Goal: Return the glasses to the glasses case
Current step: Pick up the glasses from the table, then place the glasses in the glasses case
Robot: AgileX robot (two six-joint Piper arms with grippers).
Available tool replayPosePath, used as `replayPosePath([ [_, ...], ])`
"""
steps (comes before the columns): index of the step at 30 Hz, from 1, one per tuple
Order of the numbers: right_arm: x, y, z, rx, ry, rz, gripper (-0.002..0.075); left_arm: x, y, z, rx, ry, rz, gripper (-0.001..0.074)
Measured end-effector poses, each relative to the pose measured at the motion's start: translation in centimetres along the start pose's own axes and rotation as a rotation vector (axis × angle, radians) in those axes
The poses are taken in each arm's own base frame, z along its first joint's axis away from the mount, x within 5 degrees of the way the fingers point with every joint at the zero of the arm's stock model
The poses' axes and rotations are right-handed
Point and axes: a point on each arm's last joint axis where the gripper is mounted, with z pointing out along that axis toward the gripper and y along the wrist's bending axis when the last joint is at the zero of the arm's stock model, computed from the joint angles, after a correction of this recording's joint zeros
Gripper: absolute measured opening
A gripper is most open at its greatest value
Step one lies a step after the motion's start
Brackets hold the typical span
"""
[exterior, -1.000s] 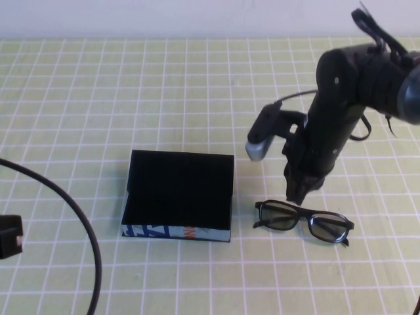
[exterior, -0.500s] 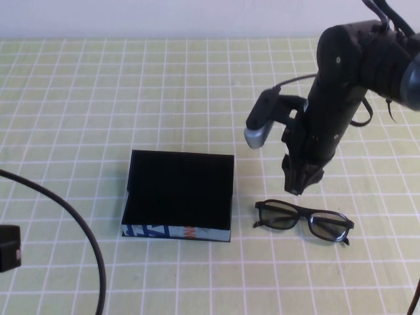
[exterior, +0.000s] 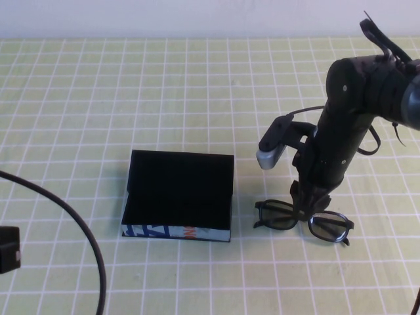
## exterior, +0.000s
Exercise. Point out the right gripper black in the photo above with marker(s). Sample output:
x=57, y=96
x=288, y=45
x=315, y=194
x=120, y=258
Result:
x=331, y=157

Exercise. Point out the black frame glasses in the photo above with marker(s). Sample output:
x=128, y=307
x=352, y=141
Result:
x=274, y=218

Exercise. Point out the black glasses case printed side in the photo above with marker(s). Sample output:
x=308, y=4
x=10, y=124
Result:
x=180, y=190

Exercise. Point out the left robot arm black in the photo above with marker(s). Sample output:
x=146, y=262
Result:
x=8, y=249

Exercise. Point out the right robot arm black grey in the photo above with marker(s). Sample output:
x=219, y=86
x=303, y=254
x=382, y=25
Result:
x=348, y=82

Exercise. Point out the black zip tie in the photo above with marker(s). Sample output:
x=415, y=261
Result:
x=398, y=134

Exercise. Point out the green white grid tablecloth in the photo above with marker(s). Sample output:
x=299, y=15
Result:
x=131, y=98

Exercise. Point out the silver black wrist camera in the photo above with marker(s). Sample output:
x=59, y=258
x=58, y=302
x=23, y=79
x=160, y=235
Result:
x=269, y=157

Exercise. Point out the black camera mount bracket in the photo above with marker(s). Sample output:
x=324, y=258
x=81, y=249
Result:
x=297, y=131

